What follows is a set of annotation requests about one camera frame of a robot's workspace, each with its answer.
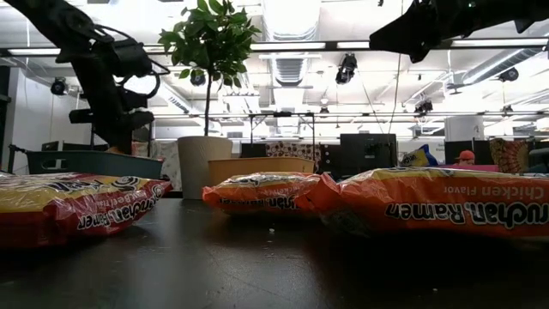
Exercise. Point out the beige plant pot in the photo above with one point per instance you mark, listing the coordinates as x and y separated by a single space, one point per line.
201 163

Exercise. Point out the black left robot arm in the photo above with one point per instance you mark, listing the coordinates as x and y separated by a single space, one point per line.
56 21

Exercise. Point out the white cabinet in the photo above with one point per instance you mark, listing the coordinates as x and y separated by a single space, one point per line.
464 129

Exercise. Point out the white patterned cloth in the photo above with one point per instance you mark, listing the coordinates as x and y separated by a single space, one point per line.
169 163

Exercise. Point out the red beef ramen pack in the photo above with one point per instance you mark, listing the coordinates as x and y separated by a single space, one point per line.
64 206

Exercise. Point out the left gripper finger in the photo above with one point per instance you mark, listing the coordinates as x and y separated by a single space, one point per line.
109 138
124 139

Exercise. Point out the pink plastic basket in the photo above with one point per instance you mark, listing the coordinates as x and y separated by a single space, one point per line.
484 168

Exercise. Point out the black ceiling light rail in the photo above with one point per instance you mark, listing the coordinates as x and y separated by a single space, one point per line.
330 44

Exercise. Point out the blue shrimp ramen pack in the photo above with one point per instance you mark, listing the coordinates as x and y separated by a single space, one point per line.
414 159

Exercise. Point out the orange patterned cloth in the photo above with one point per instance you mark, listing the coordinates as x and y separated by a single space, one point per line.
510 156

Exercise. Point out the white ceiling air duct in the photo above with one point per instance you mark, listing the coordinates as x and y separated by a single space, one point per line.
291 17

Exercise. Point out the green leafy indoor tree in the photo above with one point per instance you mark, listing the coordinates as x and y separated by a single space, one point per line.
214 38

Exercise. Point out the black metal frame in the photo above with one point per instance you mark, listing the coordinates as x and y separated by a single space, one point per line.
283 114

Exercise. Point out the black ceiling spotlight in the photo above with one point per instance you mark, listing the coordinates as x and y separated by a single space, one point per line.
346 68
58 86
198 78
424 107
509 75

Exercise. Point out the blue-grey plastic basket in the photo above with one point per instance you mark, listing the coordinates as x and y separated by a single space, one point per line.
94 165

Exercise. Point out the small black monitor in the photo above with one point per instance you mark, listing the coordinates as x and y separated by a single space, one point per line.
254 151

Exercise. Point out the person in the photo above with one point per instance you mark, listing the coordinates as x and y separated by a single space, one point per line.
466 156

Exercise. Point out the large black monitor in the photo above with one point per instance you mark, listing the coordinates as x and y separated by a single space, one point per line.
369 152

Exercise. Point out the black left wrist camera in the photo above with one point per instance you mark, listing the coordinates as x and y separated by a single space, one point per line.
130 58

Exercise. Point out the yellow plastic basket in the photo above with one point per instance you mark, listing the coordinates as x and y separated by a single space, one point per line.
257 165

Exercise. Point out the black office chair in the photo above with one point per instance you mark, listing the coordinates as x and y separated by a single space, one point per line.
539 161

